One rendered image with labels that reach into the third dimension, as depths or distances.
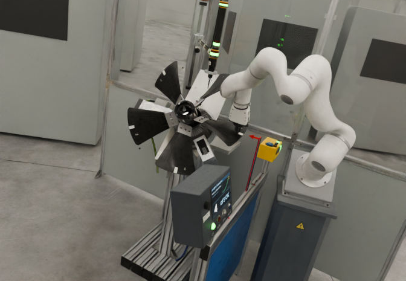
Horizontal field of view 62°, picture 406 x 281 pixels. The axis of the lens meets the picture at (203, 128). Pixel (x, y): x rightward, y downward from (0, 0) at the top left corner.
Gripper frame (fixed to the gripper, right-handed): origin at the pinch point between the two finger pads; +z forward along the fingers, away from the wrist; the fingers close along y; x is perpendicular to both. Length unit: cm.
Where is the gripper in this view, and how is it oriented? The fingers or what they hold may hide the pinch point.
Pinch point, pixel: (237, 129)
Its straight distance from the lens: 181.9
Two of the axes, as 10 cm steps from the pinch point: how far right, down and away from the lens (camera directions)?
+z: -0.5, 8.0, 6.0
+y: -8.8, -3.1, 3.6
